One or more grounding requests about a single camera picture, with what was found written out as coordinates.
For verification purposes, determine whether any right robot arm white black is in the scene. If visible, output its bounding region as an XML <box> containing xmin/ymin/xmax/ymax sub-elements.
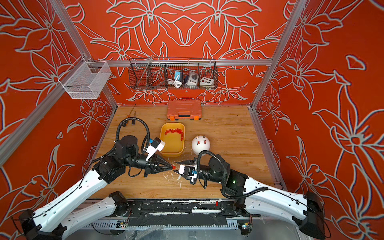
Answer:
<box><xmin>176</xmin><ymin>151</ymin><xmax>328</xmax><ymax>240</ymax></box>

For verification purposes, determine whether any red sleeves pile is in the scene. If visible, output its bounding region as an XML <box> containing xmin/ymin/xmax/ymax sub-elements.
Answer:
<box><xmin>165</xmin><ymin>128</ymin><xmax>184</xmax><ymax>141</ymax></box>

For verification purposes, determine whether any yellow plastic tray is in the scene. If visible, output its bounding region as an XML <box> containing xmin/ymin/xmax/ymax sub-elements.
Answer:
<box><xmin>160</xmin><ymin>123</ymin><xmax>186</xmax><ymax>157</ymax></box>

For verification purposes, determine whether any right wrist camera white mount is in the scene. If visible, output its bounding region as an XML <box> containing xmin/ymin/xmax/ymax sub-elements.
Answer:
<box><xmin>188</xmin><ymin>170</ymin><xmax>198</xmax><ymax>185</ymax></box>

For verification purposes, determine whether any white dome screw fixture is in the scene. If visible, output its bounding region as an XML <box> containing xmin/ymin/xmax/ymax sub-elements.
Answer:
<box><xmin>191</xmin><ymin>135</ymin><xmax>211</xmax><ymax>155</ymax></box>

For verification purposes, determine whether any blue white small box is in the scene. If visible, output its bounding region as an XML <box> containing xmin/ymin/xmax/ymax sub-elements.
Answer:
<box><xmin>174</xmin><ymin>71</ymin><xmax>182</xmax><ymax>82</ymax></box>

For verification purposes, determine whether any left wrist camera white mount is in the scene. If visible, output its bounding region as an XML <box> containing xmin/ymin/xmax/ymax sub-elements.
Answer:
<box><xmin>146</xmin><ymin>138</ymin><xmax>165</xmax><ymax>162</ymax></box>

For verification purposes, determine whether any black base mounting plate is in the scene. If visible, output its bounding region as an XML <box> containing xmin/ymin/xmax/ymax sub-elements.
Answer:
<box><xmin>101</xmin><ymin>199</ymin><xmax>262</xmax><ymax>227</ymax></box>

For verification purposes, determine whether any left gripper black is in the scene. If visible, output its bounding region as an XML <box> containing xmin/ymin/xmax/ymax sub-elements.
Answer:
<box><xmin>124</xmin><ymin>153</ymin><xmax>174</xmax><ymax>179</ymax></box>

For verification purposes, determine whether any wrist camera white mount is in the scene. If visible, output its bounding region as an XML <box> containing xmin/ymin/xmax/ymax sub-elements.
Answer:
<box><xmin>188</xmin><ymin>170</ymin><xmax>198</xmax><ymax>185</ymax></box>
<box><xmin>146</xmin><ymin>138</ymin><xmax>165</xmax><ymax>162</ymax></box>

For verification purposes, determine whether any orange tool case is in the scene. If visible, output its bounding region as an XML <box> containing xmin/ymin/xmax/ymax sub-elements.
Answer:
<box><xmin>167</xmin><ymin>99</ymin><xmax>202</xmax><ymax>121</ymax></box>

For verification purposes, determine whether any clear acrylic wall box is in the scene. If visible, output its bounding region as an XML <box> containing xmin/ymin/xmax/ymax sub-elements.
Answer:
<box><xmin>59</xmin><ymin>62</ymin><xmax>112</xmax><ymax>100</ymax></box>

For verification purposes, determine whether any white button box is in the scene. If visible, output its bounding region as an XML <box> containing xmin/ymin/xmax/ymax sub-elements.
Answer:
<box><xmin>200</xmin><ymin>77</ymin><xmax>214</xmax><ymax>88</ymax></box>

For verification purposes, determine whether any orange handled screwdriver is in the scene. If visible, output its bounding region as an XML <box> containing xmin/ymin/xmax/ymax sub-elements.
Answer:
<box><xmin>126</xmin><ymin>105</ymin><xmax>136</xmax><ymax>118</ymax></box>

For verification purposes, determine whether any black wire wall basket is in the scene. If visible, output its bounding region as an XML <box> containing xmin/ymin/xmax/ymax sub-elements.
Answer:
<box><xmin>128</xmin><ymin>57</ymin><xmax>219</xmax><ymax>90</ymax></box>

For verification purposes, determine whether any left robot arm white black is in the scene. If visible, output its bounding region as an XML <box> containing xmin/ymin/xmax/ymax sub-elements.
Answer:
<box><xmin>12</xmin><ymin>117</ymin><xmax>174</xmax><ymax>240</ymax></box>

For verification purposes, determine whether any black handled screwdriver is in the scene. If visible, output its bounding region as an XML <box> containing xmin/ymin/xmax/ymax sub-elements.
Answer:
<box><xmin>132</xmin><ymin>111</ymin><xmax>136</xmax><ymax>126</ymax></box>

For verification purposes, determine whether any white round dial device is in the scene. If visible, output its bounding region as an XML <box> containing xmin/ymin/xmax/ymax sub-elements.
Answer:
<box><xmin>187</xmin><ymin>73</ymin><xmax>199</xmax><ymax>87</ymax></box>

